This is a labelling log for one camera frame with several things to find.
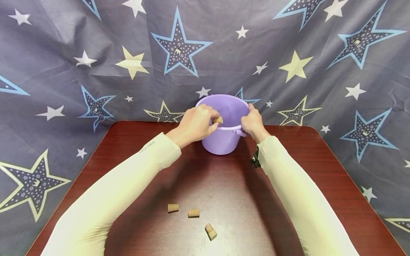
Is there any person's right hand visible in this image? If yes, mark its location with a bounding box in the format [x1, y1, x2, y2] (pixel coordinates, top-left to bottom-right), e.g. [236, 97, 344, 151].
[240, 103, 272, 144]

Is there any person's left hand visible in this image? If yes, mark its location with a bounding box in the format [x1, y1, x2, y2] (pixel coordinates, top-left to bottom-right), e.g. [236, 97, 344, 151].
[165, 104, 222, 149]

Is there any purple plastic bucket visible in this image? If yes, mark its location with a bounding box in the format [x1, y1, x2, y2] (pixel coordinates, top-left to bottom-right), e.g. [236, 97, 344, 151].
[195, 94, 250, 155]

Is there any person's left forearm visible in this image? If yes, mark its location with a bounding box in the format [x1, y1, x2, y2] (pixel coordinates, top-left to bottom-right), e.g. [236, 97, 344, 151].
[41, 132, 182, 256]

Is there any person's right forearm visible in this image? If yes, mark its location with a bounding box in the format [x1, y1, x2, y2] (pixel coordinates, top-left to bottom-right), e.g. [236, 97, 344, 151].
[257, 135, 361, 256]

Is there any black wrist band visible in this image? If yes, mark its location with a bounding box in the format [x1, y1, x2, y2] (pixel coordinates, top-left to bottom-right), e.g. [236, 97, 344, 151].
[251, 146, 262, 169]

